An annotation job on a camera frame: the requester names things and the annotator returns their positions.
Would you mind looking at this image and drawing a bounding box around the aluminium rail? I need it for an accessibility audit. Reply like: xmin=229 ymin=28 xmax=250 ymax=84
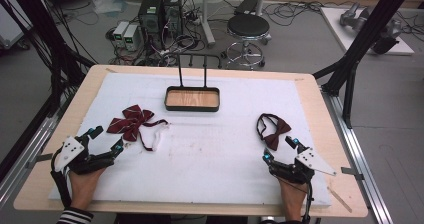
xmin=0 ymin=95 xmax=74 ymax=207
xmin=320 ymin=85 xmax=395 ymax=224

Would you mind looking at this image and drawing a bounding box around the white foam mat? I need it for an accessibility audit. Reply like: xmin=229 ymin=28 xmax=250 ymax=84
xmin=48 ymin=71 xmax=333 ymax=209

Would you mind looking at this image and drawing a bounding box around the white power supply unit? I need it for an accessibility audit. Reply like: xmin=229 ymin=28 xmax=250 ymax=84
xmin=112 ymin=20 xmax=130 ymax=42
xmin=122 ymin=24 xmax=142 ymax=52

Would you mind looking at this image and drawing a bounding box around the grey metal clamp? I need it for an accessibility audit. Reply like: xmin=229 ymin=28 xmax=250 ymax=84
xmin=340 ymin=166 xmax=365 ymax=182
xmin=25 ymin=152 xmax=54 ymax=169

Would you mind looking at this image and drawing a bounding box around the left hand-held gripper black cable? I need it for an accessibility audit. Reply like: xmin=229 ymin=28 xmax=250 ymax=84
xmin=50 ymin=148 xmax=73 ymax=209

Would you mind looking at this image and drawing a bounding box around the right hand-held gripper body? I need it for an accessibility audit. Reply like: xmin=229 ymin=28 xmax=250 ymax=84
xmin=268 ymin=146 xmax=338 ymax=185

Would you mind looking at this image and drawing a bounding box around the striped burgundy ribbon bow tie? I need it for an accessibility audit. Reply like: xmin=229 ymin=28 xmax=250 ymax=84
xmin=106 ymin=104 xmax=170 ymax=153

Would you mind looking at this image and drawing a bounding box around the black round stool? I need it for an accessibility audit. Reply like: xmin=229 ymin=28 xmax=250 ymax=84
xmin=220 ymin=13 xmax=273 ymax=70

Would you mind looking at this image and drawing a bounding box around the black computer tower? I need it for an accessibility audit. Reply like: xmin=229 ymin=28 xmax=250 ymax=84
xmin=162 ymin=0 xmax=184 ymax=37
xmin=137 ymin=0 xmax=165 ymax=38

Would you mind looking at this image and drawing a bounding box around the plain burgundy bow tie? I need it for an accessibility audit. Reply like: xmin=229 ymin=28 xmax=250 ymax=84
xmin=255 ymin=112 xmax=293 ymax=152

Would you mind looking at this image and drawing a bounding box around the tangle of floor cables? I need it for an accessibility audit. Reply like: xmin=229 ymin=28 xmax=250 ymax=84
xmin=262 ymin=0 xmax=338 ymax=28
xmin=105 ymin=27 xmax=209 ymax=67

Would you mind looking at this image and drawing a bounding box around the grey equipment case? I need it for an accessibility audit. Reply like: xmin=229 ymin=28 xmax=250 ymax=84
xmin=0 ymin=2 xmax=33 ymax=50

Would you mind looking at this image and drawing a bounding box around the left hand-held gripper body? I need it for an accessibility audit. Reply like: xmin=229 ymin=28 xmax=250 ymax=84
xmin=52 ymin=135 xmax=117 ymax=176

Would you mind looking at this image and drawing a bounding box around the black metal frame post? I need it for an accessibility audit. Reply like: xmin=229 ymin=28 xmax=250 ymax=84
xmin=312 ymin=0 xmax=418 ymax=129
xmin=0 ymin=0 xmax=96 ymax=118

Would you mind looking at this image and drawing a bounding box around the person's right hand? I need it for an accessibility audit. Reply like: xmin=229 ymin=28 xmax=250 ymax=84
xmin=277 ymin=176 xmax=310 ymax=222

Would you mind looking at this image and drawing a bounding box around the thin wooden stick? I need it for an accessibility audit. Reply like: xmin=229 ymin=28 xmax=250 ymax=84
xmin=327 ymin=185 xmax=353 ymax=214

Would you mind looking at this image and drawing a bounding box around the hand-held gripper black cable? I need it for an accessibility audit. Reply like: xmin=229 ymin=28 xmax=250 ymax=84
xmin=50 ymin=148 xmax=73 ymax=209
xmin=300 ymin=180 xmax=315 ymax=224

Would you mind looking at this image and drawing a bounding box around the black rack with wooden tray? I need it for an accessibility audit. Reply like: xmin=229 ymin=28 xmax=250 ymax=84
xmin=163 ymin=52 xmax=222 ymax=113

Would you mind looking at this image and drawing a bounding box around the clear plastic bag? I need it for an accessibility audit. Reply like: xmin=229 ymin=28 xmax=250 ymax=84
xmin=90 ymin=0 xmax=128 ymax=16

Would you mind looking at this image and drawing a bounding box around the white floor board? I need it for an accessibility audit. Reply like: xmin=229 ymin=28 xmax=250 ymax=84
xmin=319 ymin=6 xmax=415 ymax=57

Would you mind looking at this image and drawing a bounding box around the black flat device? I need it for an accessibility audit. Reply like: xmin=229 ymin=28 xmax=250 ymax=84
xmin=234 ymin=0 xmax=260 ymax=16

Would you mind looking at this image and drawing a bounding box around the person's left hand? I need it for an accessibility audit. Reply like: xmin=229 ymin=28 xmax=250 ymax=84
xmin=67 ymin=166 xmax=108 ymax=212

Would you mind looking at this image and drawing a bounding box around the right hand-held gripper black cable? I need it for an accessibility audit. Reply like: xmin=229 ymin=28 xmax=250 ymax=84
xmin=300 ymin=180 xmax=315 ymax=224

